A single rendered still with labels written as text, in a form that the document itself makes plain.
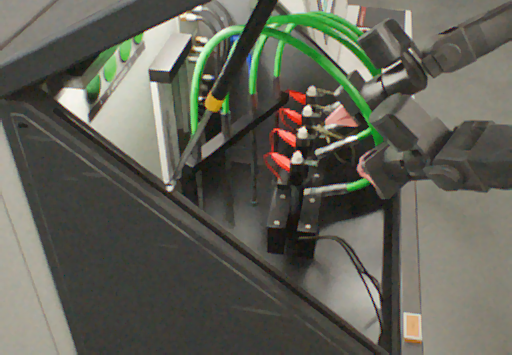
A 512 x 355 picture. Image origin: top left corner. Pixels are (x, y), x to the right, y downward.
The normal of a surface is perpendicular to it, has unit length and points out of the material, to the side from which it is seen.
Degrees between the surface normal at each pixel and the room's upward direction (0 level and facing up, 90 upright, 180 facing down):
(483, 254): 0
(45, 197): 90
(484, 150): 40
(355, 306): 0
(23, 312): 90
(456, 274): 0
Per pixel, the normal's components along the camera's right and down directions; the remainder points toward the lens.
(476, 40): -0.07, 0.16
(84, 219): -0.14, 0.59
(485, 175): -0.65, 0.66
